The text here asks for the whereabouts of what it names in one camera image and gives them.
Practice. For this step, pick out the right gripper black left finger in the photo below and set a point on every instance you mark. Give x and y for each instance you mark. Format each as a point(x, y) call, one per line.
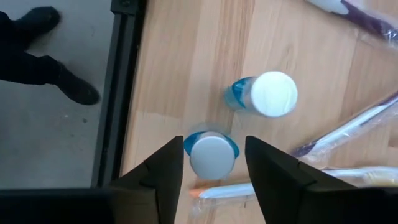
point(164, 180)

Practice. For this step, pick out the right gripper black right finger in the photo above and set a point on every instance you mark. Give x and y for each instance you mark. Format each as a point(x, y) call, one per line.
point(273, 186)

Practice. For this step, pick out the orange white toothbrush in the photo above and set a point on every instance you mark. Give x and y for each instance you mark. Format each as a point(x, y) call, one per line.
point(224, 190)

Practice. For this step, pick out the teal mouthwash bottle white cap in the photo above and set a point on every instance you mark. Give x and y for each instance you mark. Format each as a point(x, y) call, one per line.
point(273, 93)
point(211, 157)

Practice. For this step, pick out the purple white toothbrush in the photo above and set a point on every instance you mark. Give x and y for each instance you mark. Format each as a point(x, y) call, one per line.
point(367, 21)
point(342, 132)

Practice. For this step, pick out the person's black shoe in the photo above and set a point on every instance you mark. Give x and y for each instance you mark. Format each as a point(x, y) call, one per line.
point(40, 20)
point(77, 90)

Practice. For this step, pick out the black aluminium table frame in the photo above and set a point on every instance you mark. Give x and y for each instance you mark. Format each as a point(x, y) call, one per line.
point(119, 93)

